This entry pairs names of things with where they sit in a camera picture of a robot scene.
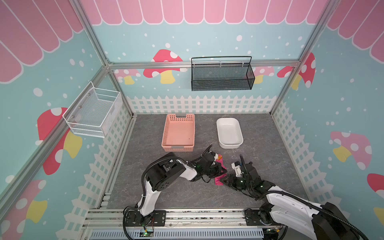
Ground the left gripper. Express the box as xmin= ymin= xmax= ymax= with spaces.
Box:
xmin=202 ymin=163 xmax=228 ymax=179

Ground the magenta paper napkin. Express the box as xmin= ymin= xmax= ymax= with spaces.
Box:
xmin=215 ymin=155 xmax=227 ymax=186

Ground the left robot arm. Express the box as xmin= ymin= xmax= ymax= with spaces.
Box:
xmin=123 ymin=146 xmax=227 ymax=227

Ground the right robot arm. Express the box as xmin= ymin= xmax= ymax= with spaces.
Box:
xmin=221 ymin=157 xmax=367 ymax=240

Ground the white oval plastic tub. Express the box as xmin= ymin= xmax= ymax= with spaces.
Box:
xmin=216 ymin=118 xmax=244 ymax=149

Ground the pink perforated plastic basket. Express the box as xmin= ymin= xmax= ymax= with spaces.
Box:
xmin=162 ymin=114 xmax=196 ymax=152

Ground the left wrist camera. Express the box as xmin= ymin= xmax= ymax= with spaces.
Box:
xmin=208 ymin=151 xmax=220 ymax=165

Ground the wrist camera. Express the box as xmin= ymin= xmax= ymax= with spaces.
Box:
xmin=231 ymin=162 xmax=243 ymax=178
xmin=208 ymin=151 xmax=220 ymax=165

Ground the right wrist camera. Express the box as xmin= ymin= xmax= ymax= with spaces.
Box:
xmin=231 ymin=162 xmax=243 ymax=178

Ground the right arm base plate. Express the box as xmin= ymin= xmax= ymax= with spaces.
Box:
xmin=244 ymin=209 xmax=278 ymax=226

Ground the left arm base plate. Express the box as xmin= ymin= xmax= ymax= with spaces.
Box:
xmin=123 ymin=210 xmax=167 ymax=227

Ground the black wire mesh wall basket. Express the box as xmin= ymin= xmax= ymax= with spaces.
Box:
xmin=191 ymin=56 xmax=256 ymax=92

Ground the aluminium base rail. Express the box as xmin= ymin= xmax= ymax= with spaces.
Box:
xmin=78 ymin=208 xmax=288 ymax=240

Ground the white wire mesh wall basket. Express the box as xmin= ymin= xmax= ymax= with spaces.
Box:
xmin=63 ymin=82 xmax=123 ymax=138

